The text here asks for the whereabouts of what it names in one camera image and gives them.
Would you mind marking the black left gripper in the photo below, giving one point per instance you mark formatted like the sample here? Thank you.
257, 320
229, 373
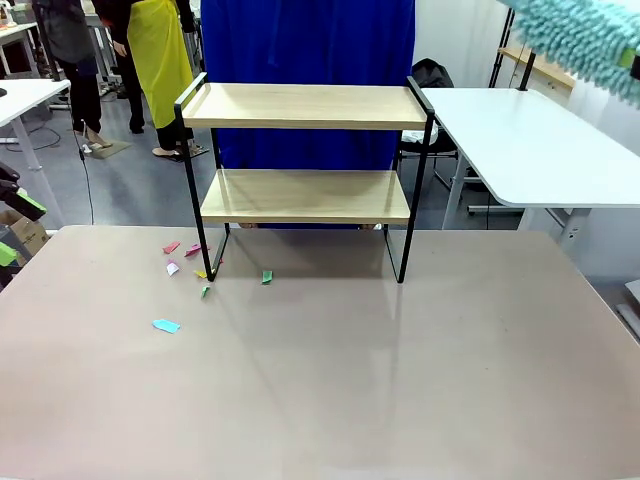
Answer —
9, 176

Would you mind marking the teal microfiber duster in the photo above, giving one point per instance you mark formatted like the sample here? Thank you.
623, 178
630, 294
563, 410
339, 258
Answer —
575, 35

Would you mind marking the person's right hand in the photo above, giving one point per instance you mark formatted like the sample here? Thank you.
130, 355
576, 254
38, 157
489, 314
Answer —
248, 226

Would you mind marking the person's left hand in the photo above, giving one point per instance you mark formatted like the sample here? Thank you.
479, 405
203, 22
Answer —
370, 227

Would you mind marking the printed cardboard box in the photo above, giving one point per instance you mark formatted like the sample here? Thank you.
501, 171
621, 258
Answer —
32, 232

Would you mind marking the wooden workbench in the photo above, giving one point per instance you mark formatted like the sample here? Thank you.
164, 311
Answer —
550, 75

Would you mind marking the thick black stand pole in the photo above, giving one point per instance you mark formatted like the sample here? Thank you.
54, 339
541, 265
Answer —
526, 75

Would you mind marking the grey floor mat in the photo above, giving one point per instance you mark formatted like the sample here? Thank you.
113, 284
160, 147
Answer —
112, 150

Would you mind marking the thin black tripod pole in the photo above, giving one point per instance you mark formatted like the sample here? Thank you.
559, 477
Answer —
502, 45

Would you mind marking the white table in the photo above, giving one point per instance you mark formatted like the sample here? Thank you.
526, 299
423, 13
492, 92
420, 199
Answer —
525, 140

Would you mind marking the white office desk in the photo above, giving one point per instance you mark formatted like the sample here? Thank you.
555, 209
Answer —
30, 95

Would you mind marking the red paper scrap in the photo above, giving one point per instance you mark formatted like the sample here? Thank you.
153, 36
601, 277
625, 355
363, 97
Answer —
171, 247

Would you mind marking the magenta paper scrap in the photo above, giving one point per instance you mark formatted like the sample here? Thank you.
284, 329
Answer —
192, 250

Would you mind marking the light blue paper scrap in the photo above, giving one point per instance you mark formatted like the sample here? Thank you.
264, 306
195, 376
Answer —
166, 326

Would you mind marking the yellow paper scrap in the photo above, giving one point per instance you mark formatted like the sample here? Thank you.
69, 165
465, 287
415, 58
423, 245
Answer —
200, 274

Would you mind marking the black backpack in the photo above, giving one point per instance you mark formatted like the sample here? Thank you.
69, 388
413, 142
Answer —
432, 72

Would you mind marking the white background desk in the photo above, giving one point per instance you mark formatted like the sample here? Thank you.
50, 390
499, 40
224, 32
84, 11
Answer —
15, 35

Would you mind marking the green paper scrap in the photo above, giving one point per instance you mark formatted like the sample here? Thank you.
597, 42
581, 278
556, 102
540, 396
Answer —
267, 277
205, 291

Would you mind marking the figure in black clothes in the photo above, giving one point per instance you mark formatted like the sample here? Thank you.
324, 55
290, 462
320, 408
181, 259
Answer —
127, 65

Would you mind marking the figure in dark grey jacket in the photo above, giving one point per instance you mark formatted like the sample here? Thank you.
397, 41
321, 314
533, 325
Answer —
65, 30

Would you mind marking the black folding chair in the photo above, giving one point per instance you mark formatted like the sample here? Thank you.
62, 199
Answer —
442, 152

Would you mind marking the figure in yellow apron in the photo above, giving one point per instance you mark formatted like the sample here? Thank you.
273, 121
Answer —
160, 50

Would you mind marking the grey metal base plate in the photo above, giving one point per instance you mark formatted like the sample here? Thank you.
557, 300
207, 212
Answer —
631, 320

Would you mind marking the two-tier wood shelf black frame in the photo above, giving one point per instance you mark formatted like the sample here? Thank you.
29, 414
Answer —
300, 105

